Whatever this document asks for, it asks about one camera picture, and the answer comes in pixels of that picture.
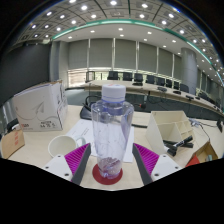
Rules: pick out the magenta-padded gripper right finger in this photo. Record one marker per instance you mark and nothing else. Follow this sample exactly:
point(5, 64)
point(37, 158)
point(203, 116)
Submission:
point(148, 160)

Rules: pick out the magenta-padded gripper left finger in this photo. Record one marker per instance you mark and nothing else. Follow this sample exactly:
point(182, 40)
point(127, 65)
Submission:
point(75, 160)

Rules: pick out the clear plastic water bottle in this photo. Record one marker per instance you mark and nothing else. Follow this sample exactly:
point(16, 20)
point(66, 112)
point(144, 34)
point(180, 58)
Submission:
point(111, 133)

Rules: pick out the white cup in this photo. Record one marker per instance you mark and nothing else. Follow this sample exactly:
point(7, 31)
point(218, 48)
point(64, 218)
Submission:
point(61, 146)

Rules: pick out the white paper sheet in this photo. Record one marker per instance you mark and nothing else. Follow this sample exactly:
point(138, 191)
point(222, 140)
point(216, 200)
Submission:
point(81, 131)

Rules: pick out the flat round red coaster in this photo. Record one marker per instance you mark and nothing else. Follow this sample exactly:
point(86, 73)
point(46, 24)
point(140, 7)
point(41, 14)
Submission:
point(100, 178)

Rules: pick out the white desk organizer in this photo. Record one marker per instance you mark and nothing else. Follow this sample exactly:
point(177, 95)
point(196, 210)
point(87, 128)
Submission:
point(160, 128)

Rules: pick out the black marker pen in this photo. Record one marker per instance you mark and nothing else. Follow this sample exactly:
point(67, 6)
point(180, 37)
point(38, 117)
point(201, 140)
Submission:
point(181, 142)

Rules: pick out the open cardboard box red-edged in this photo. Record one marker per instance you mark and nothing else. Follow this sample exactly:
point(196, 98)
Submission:
point(203, 153)

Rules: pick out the white cardboard paper box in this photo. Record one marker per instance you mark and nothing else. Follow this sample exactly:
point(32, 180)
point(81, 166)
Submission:
point(36, 108)

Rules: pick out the black power adapter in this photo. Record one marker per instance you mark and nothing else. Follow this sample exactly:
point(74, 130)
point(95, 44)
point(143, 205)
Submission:
point(12, 124)

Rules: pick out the black office chairs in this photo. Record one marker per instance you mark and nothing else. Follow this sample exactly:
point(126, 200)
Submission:
point(138, 77)

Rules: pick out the ceiling lights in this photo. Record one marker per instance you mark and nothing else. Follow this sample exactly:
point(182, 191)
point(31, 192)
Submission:
point(113, 2)

